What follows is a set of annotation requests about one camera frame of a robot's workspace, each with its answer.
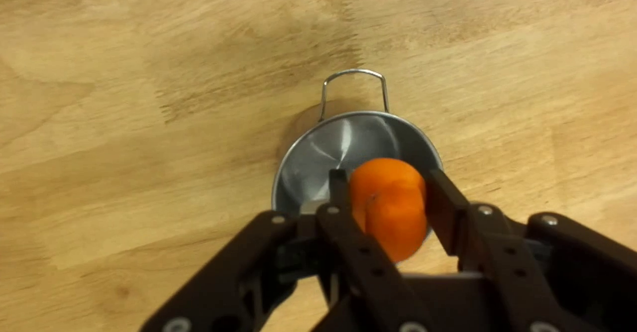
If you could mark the silver pot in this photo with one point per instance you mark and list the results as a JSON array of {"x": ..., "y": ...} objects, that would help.
[{"x": 318, "y": 158}]

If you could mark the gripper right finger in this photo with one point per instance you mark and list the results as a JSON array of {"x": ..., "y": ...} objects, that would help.
[{"x": 502, "y": 252}]

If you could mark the orange rubber duck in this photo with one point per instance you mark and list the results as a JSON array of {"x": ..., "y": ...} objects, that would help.
[{"x": 390, "y": 207}]

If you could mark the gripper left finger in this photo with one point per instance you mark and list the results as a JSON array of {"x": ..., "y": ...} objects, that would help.
[{"x": 348, "y": 252}]

